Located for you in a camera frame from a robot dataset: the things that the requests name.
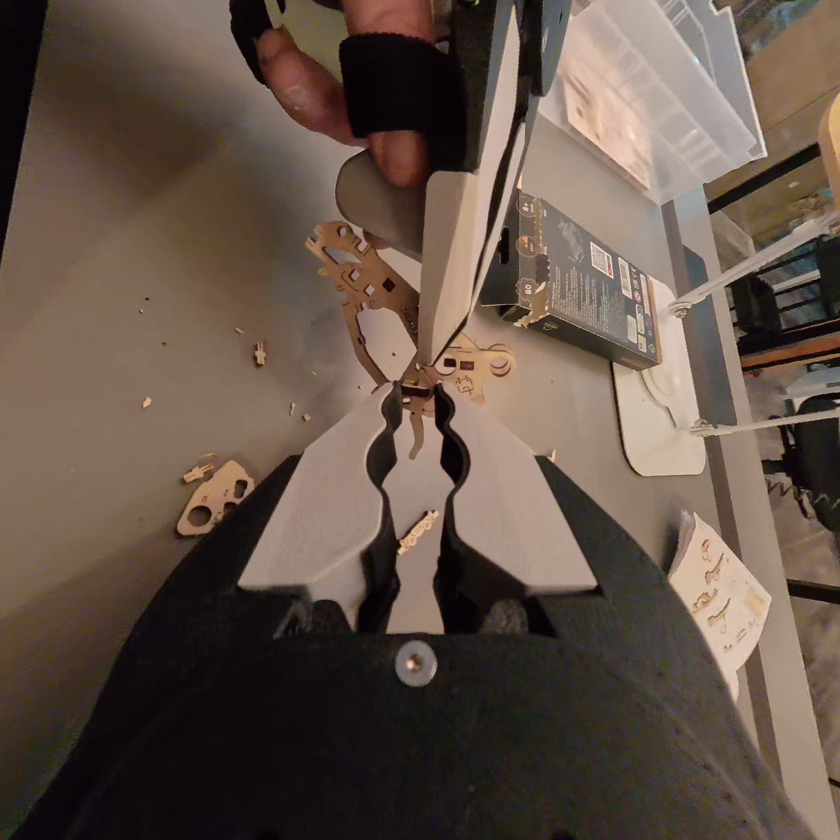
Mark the wooden trigger part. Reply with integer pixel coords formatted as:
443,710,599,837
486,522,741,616
400,377,439,462

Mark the person's left hand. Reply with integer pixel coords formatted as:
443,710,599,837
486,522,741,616
252,0,437,191

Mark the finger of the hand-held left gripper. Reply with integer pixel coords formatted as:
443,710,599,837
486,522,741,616
432,128,530,366
419,0,536,367

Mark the white book stand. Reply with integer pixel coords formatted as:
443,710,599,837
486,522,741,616
612,95,840,476

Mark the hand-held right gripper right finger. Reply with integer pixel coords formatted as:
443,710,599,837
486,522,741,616
433,382,599,634

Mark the rounded wooden plate with holes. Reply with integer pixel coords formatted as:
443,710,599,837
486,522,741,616
175,461,256,539

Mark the black product box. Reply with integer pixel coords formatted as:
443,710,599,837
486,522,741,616
481,190,664,372

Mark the wooden parts sheet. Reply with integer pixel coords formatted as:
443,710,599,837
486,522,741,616
564,29,654,188

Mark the black metal frame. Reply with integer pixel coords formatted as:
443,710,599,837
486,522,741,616
705,141,840,217

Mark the wooden model frame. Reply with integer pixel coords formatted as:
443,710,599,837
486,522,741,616
305,222,517,411

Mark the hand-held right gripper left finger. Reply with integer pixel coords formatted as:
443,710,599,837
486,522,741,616
238,382,403,632

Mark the clear plastic bin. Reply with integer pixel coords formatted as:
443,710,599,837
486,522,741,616
537,0,769,203

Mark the black coiled cable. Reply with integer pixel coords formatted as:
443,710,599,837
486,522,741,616
761,478,824,522

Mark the instruction booklet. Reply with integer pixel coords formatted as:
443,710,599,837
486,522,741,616
666,511,773,702

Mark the decorated small wooden bar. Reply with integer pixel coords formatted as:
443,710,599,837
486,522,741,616
397,511,439,556

